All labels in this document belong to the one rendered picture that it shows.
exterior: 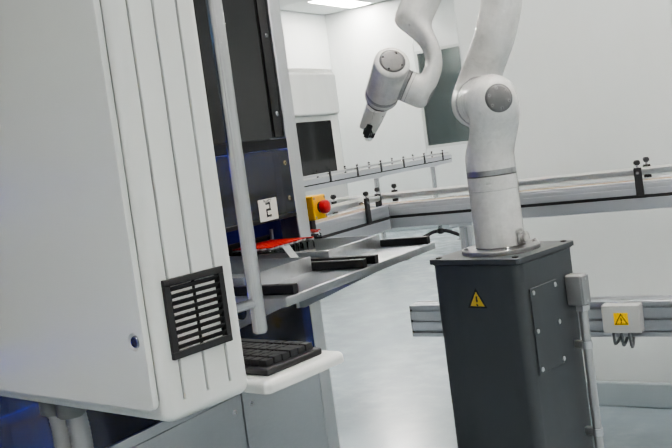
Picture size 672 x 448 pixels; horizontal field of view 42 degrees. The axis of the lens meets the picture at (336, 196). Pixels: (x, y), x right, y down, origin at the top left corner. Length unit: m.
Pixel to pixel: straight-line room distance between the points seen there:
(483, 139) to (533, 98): 1.54
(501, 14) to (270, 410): 1.17
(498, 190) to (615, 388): 1.73
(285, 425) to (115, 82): 1.39
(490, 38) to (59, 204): 1.16
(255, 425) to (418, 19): 1.10
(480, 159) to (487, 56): 0.25
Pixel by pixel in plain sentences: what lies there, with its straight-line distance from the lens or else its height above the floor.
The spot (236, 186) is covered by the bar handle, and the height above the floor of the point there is 1.12.
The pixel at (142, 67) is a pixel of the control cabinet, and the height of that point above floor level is 1.31.
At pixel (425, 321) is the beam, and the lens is 3.25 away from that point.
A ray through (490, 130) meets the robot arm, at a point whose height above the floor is 1.15.
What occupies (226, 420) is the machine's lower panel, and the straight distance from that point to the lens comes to 2.23.
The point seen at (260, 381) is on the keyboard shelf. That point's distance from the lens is 1.43.
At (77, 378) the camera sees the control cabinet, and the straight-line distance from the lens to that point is 1.42.
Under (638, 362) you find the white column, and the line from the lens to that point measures 3.64.
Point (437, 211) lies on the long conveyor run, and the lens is 3.10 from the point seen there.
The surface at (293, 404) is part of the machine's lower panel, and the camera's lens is 2.45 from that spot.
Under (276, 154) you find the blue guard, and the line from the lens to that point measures 2.42.
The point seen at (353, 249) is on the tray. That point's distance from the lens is 2.22.
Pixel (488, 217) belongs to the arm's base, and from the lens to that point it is 2.09.
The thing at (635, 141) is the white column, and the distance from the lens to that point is 3.49.
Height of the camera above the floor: 1.16
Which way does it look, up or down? 3 degrees down
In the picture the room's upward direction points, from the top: 8 degrees counter-clockwise
